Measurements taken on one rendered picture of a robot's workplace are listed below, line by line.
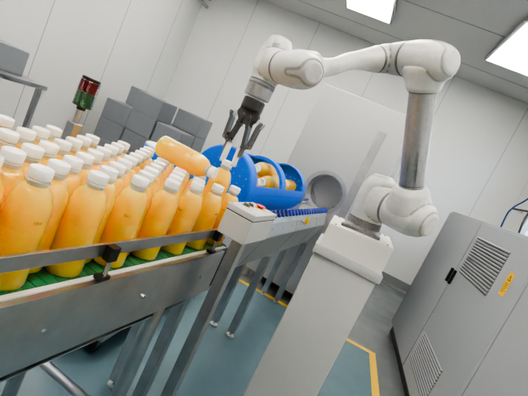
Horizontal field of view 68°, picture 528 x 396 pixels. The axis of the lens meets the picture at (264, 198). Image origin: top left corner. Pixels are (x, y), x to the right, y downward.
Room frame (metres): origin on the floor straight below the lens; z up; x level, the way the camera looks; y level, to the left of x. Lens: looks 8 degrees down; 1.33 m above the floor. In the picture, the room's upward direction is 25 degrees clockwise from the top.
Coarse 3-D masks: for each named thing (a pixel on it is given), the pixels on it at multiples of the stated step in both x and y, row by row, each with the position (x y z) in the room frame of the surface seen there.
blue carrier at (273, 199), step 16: (240, 160) 1.60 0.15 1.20; (256, 160) 2.13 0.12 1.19; (272, 160) 2.00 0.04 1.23; (192, 176) 1.66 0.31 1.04; (240, 176) 1.59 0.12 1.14; (256, 176) 1.63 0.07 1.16; (288, 176) 2.43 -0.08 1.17; (240, 192) 1.58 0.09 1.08; (256, 192) 1.66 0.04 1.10; (272, 192) 1.84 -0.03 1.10; (288, 192) 2.09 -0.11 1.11; (304, 192) 2.39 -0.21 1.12; (272, 208) 2.05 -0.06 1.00; (288, 208) 2.37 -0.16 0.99
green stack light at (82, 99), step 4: (76, 92) 1.29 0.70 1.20; (80, 92) 1.28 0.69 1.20; (84, 92) 1.29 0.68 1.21; (76, 96) 1.28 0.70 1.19; (80, 96) 1.28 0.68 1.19; (84, 96) 1.28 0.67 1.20; (88, 96) 1.29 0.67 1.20; (92, 96) 1.30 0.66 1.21; (76, 100) 1.28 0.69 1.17; (80, 100) 1.28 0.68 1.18; (84, 100) 1.28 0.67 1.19; (88, 100) 1.29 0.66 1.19; (92, 100) 1.30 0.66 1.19; (76, 104) 1.28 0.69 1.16; (80, 104) 1.28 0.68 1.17; (84, 104) 1.29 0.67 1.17; (88, 104) 1.30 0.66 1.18; (92, 104) 1.31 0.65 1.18; (88, 108) 1.30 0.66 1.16
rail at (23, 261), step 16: (128, 240) 0.86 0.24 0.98; (144, 240) 0.92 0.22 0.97; (160, 240) 0.99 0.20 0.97; (176, 240) 1.06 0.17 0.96; (192, 240) 1.15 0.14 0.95; (0, 256) 0.58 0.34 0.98; (16, 256) 0.60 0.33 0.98; (32, 256) 0.63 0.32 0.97; (48, 256) 0.66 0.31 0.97; (64, 256) 0.70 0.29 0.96; (80, 256) 0.74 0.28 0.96; (96, 256) 0.78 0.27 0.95; (0, 272) 0.58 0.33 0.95
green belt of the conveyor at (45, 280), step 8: (160, 248) 1.11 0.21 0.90; (184, 248) 1.20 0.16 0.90; (192, 248) 1.23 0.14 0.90; (128, 256) 0.97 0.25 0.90; (160, 256) 1.06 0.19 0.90; (168, 256) 1.09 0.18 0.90; (88, 264) 0.84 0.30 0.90; (96, 264) 0.85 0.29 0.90; (128, 264) 0.93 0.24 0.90; (136, 264) 0.94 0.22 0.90; (40, 272) 0.72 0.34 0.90; (48, 272) 0.74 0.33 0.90; (88, 272) 0.81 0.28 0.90; (96, 272) 0.82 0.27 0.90; (32, 280) 0.69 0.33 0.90; (40, 280) 0.70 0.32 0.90; (48, 280) 0.71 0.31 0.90; (56, 280) 0.72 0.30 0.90; (64, 280) 0.73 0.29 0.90; (24, 288) 0.65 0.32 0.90
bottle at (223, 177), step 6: (222, 168) 1.33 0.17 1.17; (228, 168) 1.32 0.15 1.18; (222, 174) 1.31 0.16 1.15; (228, 174) 1.32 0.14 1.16; (210, 180) 1.32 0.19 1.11; (216, 180) 1.31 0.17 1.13; (222, 180) 1.31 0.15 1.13; (228, 180) 1.32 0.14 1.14; (210, 186) 1.31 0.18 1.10; (228, 186) 1.33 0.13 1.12; (204, 192) 1.32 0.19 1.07; (222, 192) 1.32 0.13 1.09; (222, 198) 1.33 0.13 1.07
